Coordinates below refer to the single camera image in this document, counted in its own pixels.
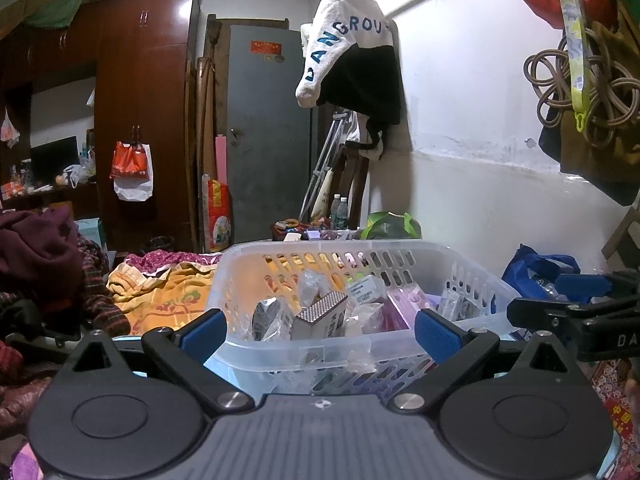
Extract red floral cloth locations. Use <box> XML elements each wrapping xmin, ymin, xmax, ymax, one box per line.
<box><xmin>589</xmin><ymin>359</ymin><xmax>640</xmax><ymax>462</ymax></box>

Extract dark grey box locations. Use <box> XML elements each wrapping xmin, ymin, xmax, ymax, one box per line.
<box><xmin>291</xmin><ymin>291</ymin><xmax>349</xmax><ymax>342</ymax></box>

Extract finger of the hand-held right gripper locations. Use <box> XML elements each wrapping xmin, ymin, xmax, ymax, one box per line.
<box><xmin>554</xmin><ymin>271</ymin><xmax>632</xmax><ymax>306</ymax></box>
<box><xmin>506</xmin><ymin>297</ymin><xmax>576</xmax><ymax>334</ymax></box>

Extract yellow green strap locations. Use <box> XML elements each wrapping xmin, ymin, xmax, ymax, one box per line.
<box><xmin>550</xmin><ymin>0</ymin><xmax>592</xmax><ymax>134</ymax></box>

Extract black monitor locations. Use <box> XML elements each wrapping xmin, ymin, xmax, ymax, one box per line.
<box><xmin>31</xmin><ymin>136</ymin><xmax>80</xmax><ymax>187</ymax></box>

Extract white and black jacket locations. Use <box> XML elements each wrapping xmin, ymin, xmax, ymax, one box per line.
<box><xmin>295</xmin><ymin>0</ymin><xmax>404</xmax><ymax>154</ymax></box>

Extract coiled brown rope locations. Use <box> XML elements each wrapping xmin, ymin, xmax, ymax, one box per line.
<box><xmin>523</xmin><ymin>27</ymin><xmax>640</xmax><ymax>149</ymax></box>

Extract pink packet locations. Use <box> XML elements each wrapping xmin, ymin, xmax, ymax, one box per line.
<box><xmin>387</xmin><ymin>284</ymin><xmax>437</xmax><ymax>332</ymax></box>

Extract dark maroon clothing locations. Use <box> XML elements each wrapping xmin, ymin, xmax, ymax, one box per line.
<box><xmin>0</xmin><ymin>207</ymin><xmax>84</xmax><ymax>312</ymax></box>

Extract white plastic basket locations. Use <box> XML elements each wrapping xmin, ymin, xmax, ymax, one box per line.
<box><xmin>206</xmin><ymin>239</ymin><xmax>522</xmax><ymax>412</ymax></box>

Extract green plastic bag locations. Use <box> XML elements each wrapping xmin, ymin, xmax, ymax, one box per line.
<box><xmin>361</xmin><ymin>211</ymin><xmax>422</xmax><ymax>241</ymax></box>

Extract metal crutches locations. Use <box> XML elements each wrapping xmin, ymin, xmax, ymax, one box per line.
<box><xmin>299</xmin><ymin>109</ymin><xmax>352</xmax><ymax>222</ymax></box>

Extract grey door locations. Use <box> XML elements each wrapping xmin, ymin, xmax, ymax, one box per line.
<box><xmin>226</xmin><ymin>25</ymin><xmax>317</xmax><ymax>244</ymax></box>

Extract clear plastic bag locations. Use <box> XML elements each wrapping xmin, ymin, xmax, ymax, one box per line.
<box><xmin>299</xmin><ymin>269</ymin><xmax>334</xmax><ymax>312</ymax></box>

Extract white labelled packet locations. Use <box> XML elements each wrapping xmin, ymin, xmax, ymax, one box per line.
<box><xmin>345</xmin><ymin>275</ymin><xmax>389</xmax><ymax>307</ymax></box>

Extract brown wooden wardrobe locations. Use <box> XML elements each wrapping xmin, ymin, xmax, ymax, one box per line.
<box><xmin>0</xmin><ymin>0</ymin><xmax>202</xmax><ymax>254</ymax></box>

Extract red printed sack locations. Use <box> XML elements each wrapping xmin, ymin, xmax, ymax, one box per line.
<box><xmin>206</xmin><ymin>175</ymin><xmax>232</xmax><ymax>254</ymax></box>

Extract white red plastic bag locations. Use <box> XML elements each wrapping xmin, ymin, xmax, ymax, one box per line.
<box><xmin>0</xmin><ymin>109</ymin><xmax>21</xmax><ymax>149</ymax></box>

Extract green cloth bundle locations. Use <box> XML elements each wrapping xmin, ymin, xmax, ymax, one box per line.
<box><xmin>24</xmin><ymin>0</ymin><xmax>97</xmax><ymax>29</ymax></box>

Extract pink floral blanket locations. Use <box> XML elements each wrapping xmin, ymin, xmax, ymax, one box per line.
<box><xmin>124</xmin><ymin>249</ymin><xmax>224</xmax><ymax>275</ymax></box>

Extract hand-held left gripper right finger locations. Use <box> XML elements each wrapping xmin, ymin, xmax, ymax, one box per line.
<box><xmin>387</xmin><ymin>308</ymin><xmax>583</xmax><ymax>417</ymax></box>

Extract orange white plastic bag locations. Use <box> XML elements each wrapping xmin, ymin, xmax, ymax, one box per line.
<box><xmin>110</xmin><ymin>141</ymin><xmax>154</xmax><ymax>203</ymax></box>

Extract plaid clothing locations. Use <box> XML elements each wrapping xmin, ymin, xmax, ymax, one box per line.
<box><xmin>74</xmin><ymin>237</ymin><xmax>132</xmax><ymax>337</ymax></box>

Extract blue bag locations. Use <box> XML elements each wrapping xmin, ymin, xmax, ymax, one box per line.
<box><xmin>501</xmin><ymin>244</ymin><xmax>582</xmax><ymax>302</ymax></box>

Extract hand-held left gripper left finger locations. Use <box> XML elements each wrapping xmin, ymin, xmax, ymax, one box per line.
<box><xmin>70</xmin><ymin>308</ymin><xmax>256</xmax><ymax>417</ymax></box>

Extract yellow towel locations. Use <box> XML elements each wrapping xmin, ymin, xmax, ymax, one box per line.
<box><xmin>107</xmin><ymin>262</ymin><xmax>222</xmax><ymax>337</ymax></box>

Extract olive hanging bag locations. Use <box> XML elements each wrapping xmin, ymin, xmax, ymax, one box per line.
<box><xmin>539</xmin><ymin>25</ymin><xmax>640</xmax><ymax>207</ymax></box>

